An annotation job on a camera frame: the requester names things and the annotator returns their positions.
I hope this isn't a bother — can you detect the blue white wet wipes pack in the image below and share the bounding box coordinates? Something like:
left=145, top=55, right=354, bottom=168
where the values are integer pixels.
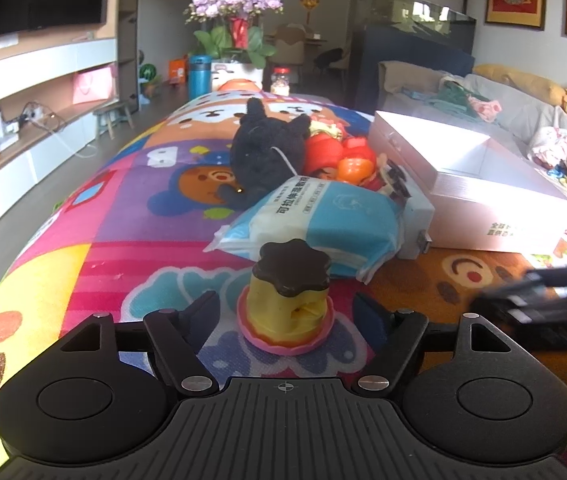
left=204, top=176, right=404, bottom=284

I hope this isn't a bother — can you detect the yellow pudding toy pink plate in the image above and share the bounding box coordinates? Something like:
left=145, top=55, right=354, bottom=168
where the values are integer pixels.
left=237, top=238, right=334, bottom=356

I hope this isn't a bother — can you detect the red orange plush toy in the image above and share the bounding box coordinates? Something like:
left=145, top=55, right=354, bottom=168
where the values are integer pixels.
left=302, top=114, right=378, bottom=190

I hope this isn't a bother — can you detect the black plush cat toy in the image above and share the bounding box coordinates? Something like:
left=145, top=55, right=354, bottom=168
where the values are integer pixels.
left=218, top=98, right=311, bottom=210

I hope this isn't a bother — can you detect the colourful cartoon play mat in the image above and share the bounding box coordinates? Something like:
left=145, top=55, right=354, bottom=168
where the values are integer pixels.
left=0, top=91, right=567, bottom=465

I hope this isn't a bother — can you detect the light blue small box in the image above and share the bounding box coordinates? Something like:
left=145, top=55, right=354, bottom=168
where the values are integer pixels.
left=396, top=176, right=435, bottom=260

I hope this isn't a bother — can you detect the pink cardboard box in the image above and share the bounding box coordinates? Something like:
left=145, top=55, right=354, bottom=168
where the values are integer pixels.
left=368, top=110, right=567, bottom=255

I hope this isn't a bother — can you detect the grey covered sofa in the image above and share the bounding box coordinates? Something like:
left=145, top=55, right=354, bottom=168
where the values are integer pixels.
left=377, top=58, right=567, bottom=241

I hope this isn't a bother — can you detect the yellow sofa cushion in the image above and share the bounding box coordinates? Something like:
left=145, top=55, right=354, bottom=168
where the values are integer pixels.
left=473, top=64, right=567, bottom=106

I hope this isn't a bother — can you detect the small wooden stool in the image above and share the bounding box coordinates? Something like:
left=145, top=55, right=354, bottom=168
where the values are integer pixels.
left=94, top=101, right=134, bottom=140

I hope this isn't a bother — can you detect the green clothes pile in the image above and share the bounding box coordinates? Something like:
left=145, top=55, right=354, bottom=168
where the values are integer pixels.
left=402, top=78, right=500, bottom=122

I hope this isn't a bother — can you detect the pink paper bag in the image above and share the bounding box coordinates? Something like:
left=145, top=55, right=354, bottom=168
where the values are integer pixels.
left=72, top=65, right=116, bottom=105

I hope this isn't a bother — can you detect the glass jar red lid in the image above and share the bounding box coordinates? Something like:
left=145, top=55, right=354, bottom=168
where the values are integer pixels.
left=270, top=66, right=290, bottom=96

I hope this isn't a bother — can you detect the blue water bottle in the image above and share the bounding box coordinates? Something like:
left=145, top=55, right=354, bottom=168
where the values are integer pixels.
left=188, top=54, right=212, bottom=100

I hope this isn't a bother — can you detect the white wooden TV cabinet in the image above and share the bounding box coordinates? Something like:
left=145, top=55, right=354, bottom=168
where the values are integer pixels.
left=0, top=16, right=138, bottom=218

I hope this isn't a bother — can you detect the dark blue cabinet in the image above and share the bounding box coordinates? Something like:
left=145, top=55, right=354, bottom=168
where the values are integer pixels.
left=344, top=25, right=474, bottom=112

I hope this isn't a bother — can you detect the purple orchid flower pot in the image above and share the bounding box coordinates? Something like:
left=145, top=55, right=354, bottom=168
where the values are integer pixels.
left=184, top=0, right=284, bottom=91

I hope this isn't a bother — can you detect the glass fish tank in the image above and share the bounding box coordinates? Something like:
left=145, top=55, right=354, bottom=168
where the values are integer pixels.
left=360, top=0, right=478, bottom=42

